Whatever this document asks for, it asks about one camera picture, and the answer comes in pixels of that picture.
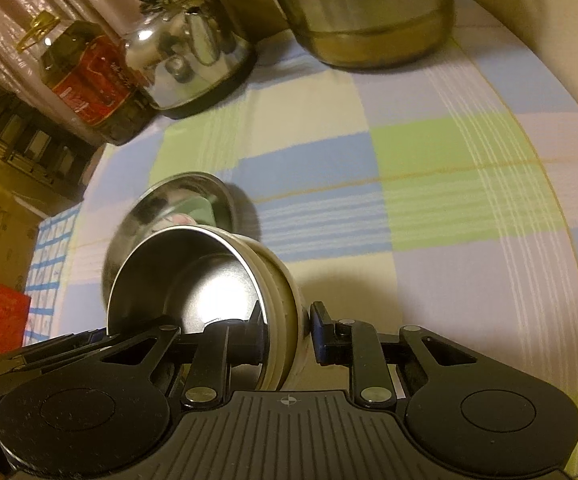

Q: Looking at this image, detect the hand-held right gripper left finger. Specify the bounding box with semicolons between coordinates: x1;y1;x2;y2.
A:
100;305;270;408

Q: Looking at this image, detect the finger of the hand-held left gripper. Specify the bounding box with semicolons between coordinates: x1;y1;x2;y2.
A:
0;337;120;373
21;328;107;358

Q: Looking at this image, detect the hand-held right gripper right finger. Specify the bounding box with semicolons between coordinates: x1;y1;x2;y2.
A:
310;301;480;408

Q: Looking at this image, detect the cream plastic bowl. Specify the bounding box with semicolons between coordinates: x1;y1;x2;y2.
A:
219;232;282;391
239;235;304;392

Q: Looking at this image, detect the stainless steel bowl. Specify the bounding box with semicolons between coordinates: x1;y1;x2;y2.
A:
106;226;270;391

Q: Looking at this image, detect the wide stainless steel basin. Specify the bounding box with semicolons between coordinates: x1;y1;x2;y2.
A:
101;172;242;306

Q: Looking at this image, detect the blue white printed cloth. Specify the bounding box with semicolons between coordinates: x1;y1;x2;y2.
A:
21;205;82;346

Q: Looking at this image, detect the checked tablecloth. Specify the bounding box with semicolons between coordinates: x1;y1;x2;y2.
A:
24;0;578;480

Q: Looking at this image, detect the black rack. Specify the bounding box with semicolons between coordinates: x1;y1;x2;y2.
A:
0;77;97;201

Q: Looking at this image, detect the cooking oil bottle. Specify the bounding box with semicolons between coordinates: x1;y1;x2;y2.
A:
16;10;152;147

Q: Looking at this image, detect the stainless steel kettle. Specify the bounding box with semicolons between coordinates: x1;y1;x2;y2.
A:
121;0;258;120

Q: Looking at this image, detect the stainless steel steamer pot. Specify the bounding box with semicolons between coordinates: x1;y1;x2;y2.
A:
239;0;490;70

